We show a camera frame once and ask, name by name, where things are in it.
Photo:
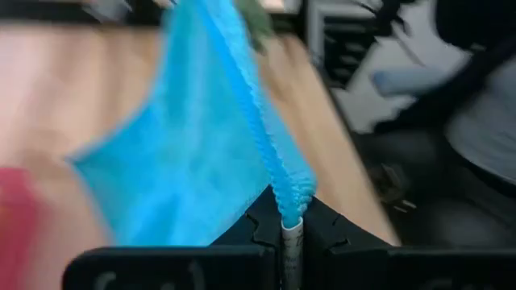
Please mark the black diagonal desk beam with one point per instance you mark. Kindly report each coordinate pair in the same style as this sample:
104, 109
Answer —
451, 92

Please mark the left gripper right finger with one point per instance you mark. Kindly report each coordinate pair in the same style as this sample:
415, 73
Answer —
363, 266

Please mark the green artificial plant ball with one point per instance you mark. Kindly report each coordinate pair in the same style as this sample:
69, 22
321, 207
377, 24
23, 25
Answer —
258, 22

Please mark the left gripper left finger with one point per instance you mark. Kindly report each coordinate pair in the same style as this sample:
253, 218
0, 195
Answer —
181, 266

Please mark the pink translucent plastic bin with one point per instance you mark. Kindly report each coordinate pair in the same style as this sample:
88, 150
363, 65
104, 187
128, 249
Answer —
16, 225

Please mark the blue microfiber towel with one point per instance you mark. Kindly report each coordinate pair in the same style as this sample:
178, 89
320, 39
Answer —
193, 153

